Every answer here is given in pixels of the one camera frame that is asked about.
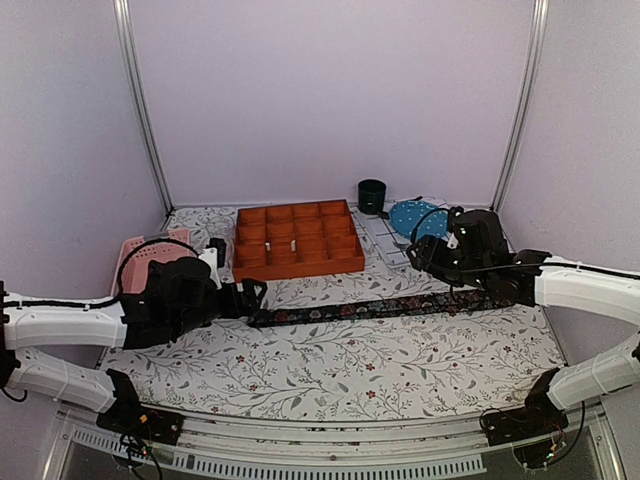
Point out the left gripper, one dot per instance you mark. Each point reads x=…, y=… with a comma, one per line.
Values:
x=234, y=308

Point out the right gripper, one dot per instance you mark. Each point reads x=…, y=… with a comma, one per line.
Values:
x=430, y=254

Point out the dark floral tie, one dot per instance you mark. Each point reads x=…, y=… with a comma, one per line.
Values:
x=465, y=301

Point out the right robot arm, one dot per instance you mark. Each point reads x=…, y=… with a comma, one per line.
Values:
x=544, y=280

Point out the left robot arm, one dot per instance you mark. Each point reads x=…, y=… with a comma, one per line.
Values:
x=28, y=324

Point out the blue dotted plate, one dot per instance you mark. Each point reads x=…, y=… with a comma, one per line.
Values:
x=414, y=219

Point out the white grid placemat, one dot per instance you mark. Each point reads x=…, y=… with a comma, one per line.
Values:
x=381, y=233

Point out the orange wooden compartment tray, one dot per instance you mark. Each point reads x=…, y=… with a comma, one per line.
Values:
x=282, y=242

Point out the dark green mug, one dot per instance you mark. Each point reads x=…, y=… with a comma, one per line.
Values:
x=371, y=196

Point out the pink plastic basket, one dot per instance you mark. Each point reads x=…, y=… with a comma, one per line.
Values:
x=134, y=275

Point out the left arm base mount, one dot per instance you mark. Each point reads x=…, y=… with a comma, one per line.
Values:
x=148, y=424

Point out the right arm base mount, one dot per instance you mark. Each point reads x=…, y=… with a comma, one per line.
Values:
x=513, y=425

